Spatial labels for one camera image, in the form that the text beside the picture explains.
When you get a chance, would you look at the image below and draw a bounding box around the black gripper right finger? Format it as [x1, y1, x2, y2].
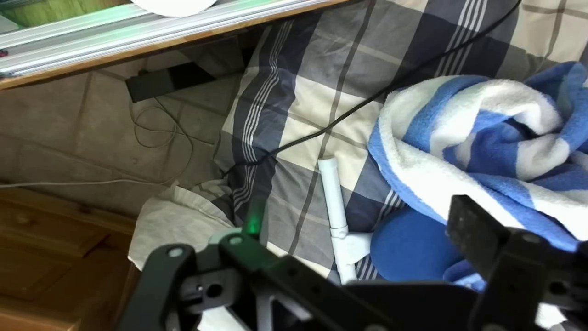
[446, 195, 588, 331]

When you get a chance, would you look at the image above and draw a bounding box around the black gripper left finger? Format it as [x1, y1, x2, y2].
[115, 234, 286, 331]

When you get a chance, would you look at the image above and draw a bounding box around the blue white striped towel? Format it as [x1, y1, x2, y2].
[367, 63, 588, 289]

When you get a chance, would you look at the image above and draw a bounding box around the blue ironing board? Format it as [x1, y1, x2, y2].
[369, 208, 462, 281]

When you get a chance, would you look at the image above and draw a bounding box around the white ironing board leg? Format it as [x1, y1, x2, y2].
[317, 158, 370, 283]

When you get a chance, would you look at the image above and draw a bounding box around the white bed sheet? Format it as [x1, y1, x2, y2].
[126, 180, 234, 270]

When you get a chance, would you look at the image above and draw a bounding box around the wooden nightstand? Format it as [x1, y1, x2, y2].
[0, 190, 135, 331]

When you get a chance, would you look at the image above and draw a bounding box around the plaid checkered duvet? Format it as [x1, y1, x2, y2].
[216, 0, 588, 272]

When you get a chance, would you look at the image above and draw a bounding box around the black cable on bed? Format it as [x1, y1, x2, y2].
[240, 0, 523, 166]

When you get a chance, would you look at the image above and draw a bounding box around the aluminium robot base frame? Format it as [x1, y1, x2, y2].
[0, 0, 308, 79]

